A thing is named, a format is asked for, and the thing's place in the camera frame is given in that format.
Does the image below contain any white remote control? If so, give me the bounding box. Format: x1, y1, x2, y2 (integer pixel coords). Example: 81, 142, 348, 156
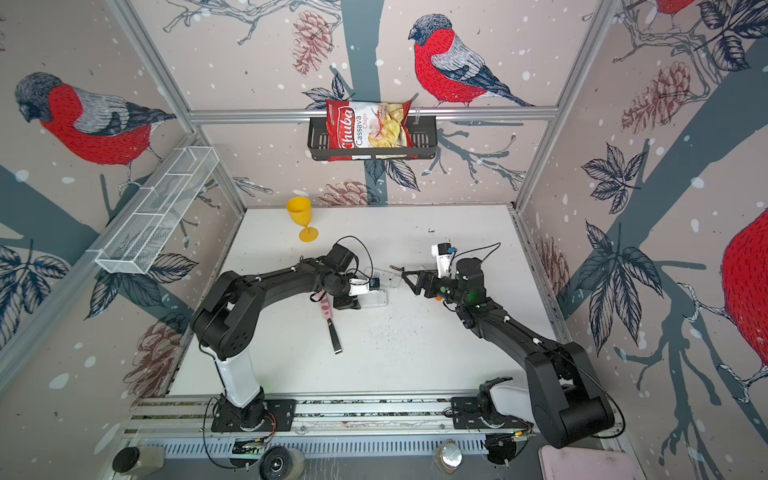
364, 266, 402, 289

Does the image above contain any red cassava chips bag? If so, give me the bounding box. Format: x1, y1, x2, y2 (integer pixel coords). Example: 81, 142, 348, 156
326, 100, 413, 150

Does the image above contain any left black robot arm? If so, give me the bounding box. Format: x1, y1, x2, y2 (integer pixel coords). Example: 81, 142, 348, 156
192, 243, 359, 432

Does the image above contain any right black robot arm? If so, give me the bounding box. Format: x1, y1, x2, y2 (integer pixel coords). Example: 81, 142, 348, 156
401, 258, 616, 448

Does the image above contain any silver topped jar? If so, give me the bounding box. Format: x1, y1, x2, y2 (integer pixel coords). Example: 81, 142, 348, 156
435, 439, 464, 475

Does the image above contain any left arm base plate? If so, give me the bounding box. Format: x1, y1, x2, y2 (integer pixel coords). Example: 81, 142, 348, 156
210, 397, 297, 433

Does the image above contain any grey cylinder can left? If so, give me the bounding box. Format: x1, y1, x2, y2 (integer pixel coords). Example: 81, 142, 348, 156
112, 446, 165, 476

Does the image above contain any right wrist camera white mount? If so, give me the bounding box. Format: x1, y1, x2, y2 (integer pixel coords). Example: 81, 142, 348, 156
431, 242, 457, 278

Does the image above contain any black wall basket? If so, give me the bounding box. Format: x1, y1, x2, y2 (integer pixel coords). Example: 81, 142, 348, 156
307, 116, 438, 161

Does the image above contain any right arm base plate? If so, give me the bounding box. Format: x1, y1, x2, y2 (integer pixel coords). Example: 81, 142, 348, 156
442, 397, 533, 431

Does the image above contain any grey small remote control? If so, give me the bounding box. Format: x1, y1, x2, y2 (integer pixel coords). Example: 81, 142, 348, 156
357, 289, 389, 309

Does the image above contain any white wire wall basket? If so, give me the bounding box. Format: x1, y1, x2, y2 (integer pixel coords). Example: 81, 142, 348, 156
95, 146, 219, 274

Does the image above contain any yellow plastic goblet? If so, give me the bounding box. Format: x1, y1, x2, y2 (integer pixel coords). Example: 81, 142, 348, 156
286, 196, 319, 243

